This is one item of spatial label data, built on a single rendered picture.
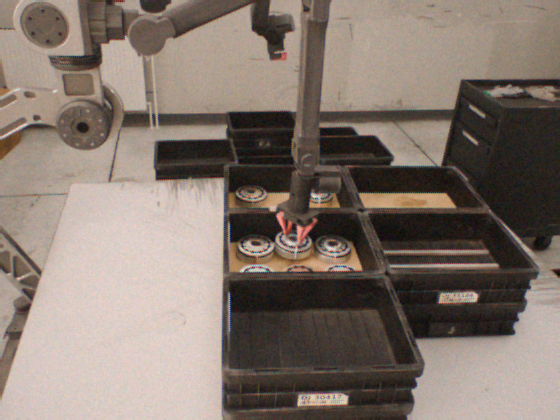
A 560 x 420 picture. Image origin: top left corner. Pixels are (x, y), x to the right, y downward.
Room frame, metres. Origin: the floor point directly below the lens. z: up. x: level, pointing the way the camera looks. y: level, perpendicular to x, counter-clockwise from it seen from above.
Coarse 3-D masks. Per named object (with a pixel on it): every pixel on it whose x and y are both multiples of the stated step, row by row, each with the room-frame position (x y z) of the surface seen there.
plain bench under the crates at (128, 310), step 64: (128, 192) 1.74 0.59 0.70; (192, 192) 1.77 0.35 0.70; (64, 256) 1.32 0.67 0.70; (128, 256) 1.34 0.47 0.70; (192, 256) 1.36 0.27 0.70; (64, 320) 1.04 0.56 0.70; (128, 320) 1.05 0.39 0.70; (192, 320) 1.07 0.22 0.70; (64, 384) 0.83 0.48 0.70; (128, 384) 0.84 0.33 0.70; (192, 384) 0.85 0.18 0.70; (448, 384) 0.90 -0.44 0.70; (512, 384) 0.91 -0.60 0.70
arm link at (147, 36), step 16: (192, 0) 1.19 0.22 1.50; (208, 0) 1.19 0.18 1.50; (224, 0) 1.20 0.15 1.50; (240, 0) 1.20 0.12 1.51; (256, 0) 1.22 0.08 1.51; (304, 0) 1.26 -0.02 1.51; (144, 16) 1.15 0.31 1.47; (160, 16) 1.22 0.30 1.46; (176, 16) 1.17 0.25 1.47; (192, 16) 1.18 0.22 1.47; (208, 16) 1.19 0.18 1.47; (128, 32) 1.12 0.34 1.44; (144, 32) 1.13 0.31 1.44; (160, 32) 1.14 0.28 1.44; (176, 32) 1.16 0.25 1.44; (144, 48) 1.13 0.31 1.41; (160, 48) 1.13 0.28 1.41
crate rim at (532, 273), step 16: (368, 224) 1.25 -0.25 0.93; (512, 240) 1.21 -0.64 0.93; (384, 256) 1.10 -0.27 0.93; (528, 256) 1.14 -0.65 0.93; (400, 272) 1.03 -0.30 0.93; (416, 272) 1.04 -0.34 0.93; (432, 272) 1.04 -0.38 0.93; (448, 272) 1.05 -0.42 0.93; (464, 272) 1.05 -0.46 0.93; (480, 272) 1.05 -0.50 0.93; (496, 272) 1.06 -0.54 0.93; (512, 272) 1.06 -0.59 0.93; (528, 272) 1.07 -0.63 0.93
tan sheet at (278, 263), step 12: (276, 252) 1.23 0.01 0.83; (312, 252) 1.24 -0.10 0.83; (240, 264) 1.16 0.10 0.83; (264, 264) 1.17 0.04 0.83; (276, 264) 1.17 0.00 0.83; (288, 264) 1.17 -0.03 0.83; (312, 264) 1.18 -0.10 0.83; (324, 264) 1.18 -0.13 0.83; (348, 264) 1.19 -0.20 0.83; (360, 264) 1.19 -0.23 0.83
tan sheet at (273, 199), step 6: (234, 198) 1.52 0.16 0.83; (270, 198) 1.54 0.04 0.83; (276, 198) 1.54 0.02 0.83; (282, 198) 1.54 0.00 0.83; (288, 198) 1.54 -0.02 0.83; (336, 198) 1.56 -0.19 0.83; (234, 204) 1.48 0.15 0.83; (270, 204) 1.50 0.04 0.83; (276, 204) 1.50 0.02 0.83; (336, 204) 1.52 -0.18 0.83
